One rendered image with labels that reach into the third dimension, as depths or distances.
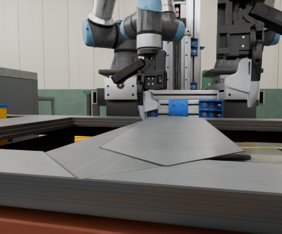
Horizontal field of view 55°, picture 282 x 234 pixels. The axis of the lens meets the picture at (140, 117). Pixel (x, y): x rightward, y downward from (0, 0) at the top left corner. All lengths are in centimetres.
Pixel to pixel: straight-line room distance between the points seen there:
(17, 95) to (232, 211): 134
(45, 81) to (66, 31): 211
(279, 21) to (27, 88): 124
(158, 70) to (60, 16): 1094
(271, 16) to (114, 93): 72
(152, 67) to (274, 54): 1079
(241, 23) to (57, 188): 45
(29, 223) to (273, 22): 50
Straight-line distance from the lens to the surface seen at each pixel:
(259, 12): 57
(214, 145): 38
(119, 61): 127
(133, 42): 130
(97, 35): 124
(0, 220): 28
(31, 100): 155
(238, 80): 54
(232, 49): 54
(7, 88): 141
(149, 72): 80
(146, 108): 81
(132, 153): 31
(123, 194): 21
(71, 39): 1132
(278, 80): 1150
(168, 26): 97
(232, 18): 57
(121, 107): 116
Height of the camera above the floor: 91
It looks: 4 degrees down
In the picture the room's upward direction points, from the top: straight up
